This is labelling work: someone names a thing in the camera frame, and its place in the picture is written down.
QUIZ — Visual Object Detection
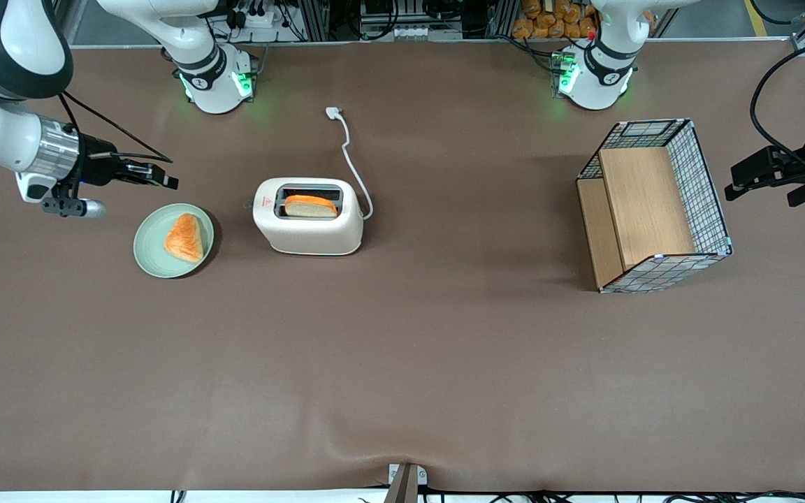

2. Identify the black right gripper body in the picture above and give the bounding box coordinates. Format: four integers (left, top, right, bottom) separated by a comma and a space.
75, 136, 129, 189

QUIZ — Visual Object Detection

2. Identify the white toaster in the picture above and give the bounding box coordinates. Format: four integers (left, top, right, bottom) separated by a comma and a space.
252, 177, 365, 256

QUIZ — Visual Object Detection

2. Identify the pale green plate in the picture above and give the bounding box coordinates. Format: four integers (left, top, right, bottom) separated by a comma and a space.
133, 203, 215, 279

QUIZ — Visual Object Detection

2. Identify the triangular orange pastry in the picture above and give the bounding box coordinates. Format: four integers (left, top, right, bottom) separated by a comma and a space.
164, 213, 205, 264

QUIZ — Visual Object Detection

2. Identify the wooden step shelf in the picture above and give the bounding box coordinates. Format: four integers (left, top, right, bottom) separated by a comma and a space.
576, 146, 697, 289

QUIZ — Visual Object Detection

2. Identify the bread slice with orange crust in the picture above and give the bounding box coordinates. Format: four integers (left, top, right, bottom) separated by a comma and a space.
284, 194, 340, 219

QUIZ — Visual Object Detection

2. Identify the white power strip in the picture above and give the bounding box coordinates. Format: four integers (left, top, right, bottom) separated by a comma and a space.
224, 3, 293, 31
359, 25, 464, 41

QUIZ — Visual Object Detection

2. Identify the bag of orange buns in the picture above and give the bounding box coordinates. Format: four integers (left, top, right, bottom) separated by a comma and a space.
512, 0, 600, 41

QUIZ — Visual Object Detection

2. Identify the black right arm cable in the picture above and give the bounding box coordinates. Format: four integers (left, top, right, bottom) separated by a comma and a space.
57, 89, 173, 164

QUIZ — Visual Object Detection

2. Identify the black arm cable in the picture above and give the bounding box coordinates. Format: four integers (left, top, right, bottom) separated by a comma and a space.
57, 89, 173, 164
750, 33, 805, 166

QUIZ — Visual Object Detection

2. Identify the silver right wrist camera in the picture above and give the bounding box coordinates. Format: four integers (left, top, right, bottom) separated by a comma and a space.
42, 197, 107, 219

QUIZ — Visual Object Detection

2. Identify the black wire grid basket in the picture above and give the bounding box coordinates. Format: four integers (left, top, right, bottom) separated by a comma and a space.
576, 118, 734, 294

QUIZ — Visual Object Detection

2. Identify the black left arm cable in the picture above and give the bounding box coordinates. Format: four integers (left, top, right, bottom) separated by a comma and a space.
750, 33, 805, 166

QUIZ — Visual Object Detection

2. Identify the white toaster power cord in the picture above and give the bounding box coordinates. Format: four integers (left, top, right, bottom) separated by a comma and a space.
325, 106, 375, 221

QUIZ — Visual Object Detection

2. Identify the aluminium frame rack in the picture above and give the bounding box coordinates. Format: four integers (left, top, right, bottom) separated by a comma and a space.
53, 0, 805, 67

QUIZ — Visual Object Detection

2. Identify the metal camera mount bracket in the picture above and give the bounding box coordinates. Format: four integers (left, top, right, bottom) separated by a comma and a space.
383, 462, 429, 503

